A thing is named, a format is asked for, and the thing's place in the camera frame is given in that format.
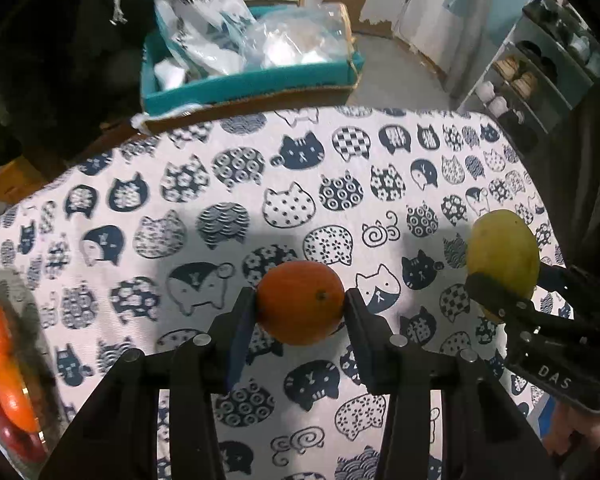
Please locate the teal cardboard box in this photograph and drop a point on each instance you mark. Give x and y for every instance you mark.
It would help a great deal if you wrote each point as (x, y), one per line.
(260, 86)

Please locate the white shoe rack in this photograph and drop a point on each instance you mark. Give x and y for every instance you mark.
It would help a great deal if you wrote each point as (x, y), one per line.
(565, 67)

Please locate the black hooded coat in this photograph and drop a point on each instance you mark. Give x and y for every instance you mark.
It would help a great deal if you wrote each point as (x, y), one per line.
(55, 60)

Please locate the yellow apple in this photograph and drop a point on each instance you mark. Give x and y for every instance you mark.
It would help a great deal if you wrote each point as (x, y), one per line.
(502, 255)

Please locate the white door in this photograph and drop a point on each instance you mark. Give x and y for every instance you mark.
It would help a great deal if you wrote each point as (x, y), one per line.
(430, 0)

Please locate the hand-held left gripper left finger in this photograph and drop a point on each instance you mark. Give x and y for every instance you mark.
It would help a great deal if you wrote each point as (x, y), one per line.
(240, 345)

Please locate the white rice bag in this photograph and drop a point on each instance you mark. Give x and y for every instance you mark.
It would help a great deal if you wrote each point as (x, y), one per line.
(195, 10)

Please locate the cat print tablecloth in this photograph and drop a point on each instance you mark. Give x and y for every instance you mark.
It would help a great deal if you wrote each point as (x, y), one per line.
(180, 210)

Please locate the person's right hand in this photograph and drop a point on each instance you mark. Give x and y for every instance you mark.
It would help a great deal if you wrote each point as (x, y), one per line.
(580, 435)

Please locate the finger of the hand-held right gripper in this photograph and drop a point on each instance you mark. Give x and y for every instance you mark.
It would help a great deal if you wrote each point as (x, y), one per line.
(495, 295)
(555, 275)

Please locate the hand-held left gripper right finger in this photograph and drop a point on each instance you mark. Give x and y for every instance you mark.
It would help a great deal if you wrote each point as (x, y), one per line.
(360, 340)

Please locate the large orange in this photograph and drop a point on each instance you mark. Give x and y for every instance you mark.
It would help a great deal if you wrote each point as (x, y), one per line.
(0, 355)

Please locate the green glass bowl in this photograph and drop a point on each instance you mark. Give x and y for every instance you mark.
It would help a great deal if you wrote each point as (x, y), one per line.
(45, 360)

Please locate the small tangerine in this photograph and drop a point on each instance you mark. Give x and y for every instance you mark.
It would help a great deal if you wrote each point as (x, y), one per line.
(300, 302)

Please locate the clear plastic bag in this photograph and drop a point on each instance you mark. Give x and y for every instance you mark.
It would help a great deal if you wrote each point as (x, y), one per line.
(300, 35)

